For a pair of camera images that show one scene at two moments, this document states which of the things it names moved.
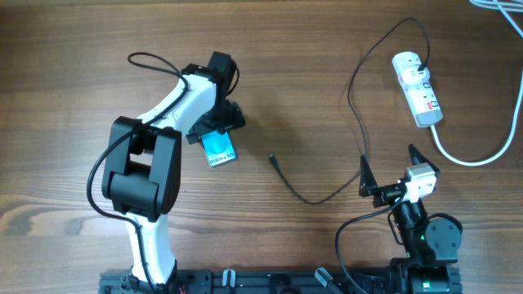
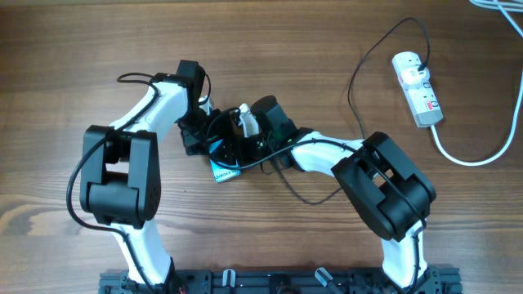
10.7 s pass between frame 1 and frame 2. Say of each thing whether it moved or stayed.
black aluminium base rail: stayed
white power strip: stayed
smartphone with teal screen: moved
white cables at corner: stayed
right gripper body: moved
